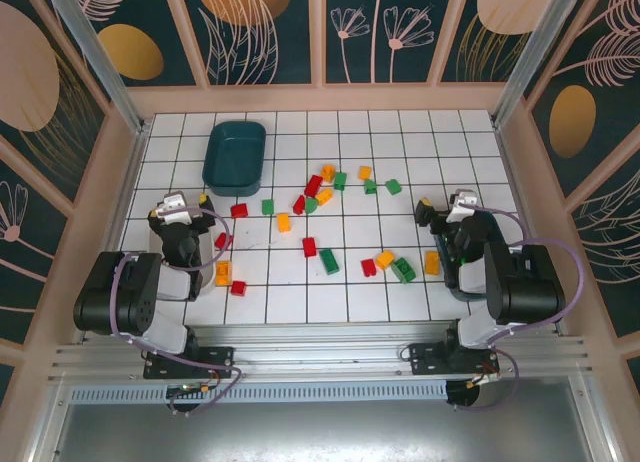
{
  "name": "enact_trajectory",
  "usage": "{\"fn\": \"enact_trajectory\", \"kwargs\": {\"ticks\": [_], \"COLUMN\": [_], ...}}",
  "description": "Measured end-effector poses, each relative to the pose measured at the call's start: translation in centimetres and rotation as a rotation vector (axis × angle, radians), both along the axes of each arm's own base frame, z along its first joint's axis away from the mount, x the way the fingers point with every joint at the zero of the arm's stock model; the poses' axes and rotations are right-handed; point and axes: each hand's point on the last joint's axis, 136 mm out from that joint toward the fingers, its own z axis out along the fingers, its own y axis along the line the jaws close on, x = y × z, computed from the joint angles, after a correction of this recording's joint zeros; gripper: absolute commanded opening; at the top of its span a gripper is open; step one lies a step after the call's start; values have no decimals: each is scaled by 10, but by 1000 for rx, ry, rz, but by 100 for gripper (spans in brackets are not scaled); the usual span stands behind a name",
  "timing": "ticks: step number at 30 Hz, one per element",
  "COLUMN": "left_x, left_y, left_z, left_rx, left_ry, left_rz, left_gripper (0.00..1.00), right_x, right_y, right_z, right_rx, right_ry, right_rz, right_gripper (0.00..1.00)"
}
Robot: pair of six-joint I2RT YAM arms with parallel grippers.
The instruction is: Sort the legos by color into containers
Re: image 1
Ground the white plastic bin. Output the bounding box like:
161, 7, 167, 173
148, 221, 217, 297

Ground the grey metal sheet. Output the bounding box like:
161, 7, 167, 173
29, 376, 621, 462

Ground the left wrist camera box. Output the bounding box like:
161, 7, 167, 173
148, 192, 190, 223

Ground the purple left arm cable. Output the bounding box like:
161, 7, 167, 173
110, 206, 244, 417

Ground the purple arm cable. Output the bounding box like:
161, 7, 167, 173
110, 206, 244, 417
452, 205, 585, 413

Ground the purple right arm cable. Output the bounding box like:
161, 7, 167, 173
452, 205, 585, 413

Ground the aluminium frame post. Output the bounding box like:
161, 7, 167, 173
38, 0, 153, 136
489, 0, 589, 128

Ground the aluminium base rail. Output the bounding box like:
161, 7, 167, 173
47, 321, 594, 383

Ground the slotted grey cable duct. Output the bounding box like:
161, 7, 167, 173
69, 379, 449, 404

